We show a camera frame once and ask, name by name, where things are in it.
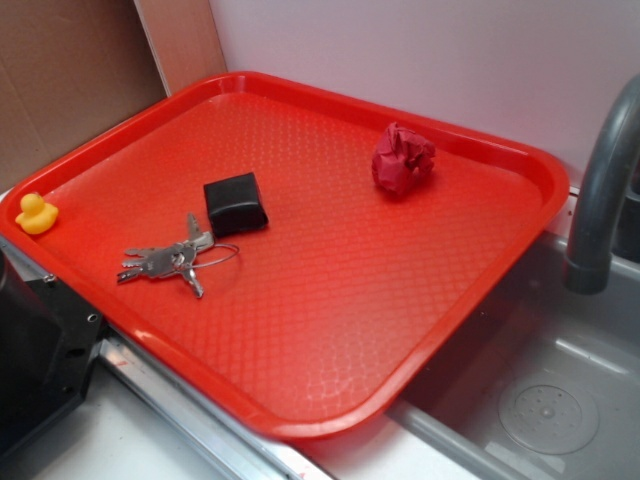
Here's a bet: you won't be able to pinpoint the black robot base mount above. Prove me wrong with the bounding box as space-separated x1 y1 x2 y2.
1 255 104 461

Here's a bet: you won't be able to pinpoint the grey plastic sink basin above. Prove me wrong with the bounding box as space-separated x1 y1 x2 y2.
389 234 639 479

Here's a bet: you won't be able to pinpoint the silver keys on ring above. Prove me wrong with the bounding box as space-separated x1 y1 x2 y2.
116 213 240 299

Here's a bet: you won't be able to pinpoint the crumpled red paper ball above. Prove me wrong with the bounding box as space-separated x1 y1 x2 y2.
371 122 436 196

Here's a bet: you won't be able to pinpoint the yellow rubber duck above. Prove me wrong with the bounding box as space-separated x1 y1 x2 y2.
15 193 59 235

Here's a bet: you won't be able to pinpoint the red plastic serving tray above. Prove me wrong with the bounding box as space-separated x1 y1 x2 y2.
1 72 569 440

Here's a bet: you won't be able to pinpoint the brown cardboard panel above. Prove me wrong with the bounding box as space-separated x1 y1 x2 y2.
1 1 227 191

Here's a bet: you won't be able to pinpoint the silver metal rail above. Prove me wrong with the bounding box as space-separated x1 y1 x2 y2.
0 234 306 480

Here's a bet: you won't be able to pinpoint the small black box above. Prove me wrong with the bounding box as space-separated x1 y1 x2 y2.
203 172 269 238

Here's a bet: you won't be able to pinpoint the grey toy sink faucet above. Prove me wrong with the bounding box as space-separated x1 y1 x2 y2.
563 76 639 295

